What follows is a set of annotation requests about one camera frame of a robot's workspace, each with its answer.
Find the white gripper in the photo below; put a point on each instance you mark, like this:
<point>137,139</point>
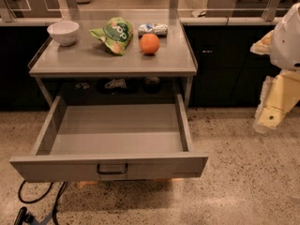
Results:
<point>287,44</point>

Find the green chip bag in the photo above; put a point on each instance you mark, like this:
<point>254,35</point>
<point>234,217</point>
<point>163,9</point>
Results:
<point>115,35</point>

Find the white bowl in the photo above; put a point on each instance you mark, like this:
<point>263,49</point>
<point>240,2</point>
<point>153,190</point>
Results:
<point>65,33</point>

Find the orange fruit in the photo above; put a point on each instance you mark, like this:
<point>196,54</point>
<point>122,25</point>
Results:
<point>149,43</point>

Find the black plug on floor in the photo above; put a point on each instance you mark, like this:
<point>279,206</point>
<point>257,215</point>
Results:
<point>23,217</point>

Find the silver blue snack packet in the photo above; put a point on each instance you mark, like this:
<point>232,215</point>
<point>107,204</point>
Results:
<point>159,29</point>

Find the grey metal cabinet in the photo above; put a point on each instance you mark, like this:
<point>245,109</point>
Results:
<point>59,68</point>

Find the grey open top drawer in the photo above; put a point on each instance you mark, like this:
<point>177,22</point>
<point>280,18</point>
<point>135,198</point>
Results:
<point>152,139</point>

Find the black drawer handle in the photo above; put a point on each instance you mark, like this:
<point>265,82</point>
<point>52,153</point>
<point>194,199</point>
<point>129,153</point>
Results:
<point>111,169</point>

